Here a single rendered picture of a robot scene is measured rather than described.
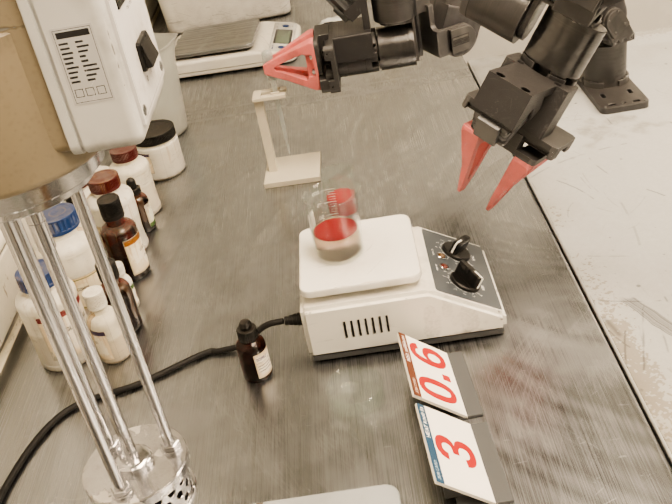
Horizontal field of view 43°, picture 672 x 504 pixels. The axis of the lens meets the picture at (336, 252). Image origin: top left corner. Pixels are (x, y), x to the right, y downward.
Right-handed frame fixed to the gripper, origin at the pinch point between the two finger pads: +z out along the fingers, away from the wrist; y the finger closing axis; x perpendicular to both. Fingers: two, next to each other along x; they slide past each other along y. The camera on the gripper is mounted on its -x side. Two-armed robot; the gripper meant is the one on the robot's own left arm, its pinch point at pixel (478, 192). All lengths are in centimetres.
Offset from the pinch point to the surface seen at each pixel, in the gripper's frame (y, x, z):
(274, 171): -31.5, 19.1, 22.6
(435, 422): 10.9, -20.2, 11.2
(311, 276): -7.7, -13.0, 11.7
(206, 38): -75, 56, 28
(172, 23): -92, 68, 35
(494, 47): -47, 146, 23
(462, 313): 6.0, -7.0, 8.6
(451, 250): 0.7, -0.9, 6.7
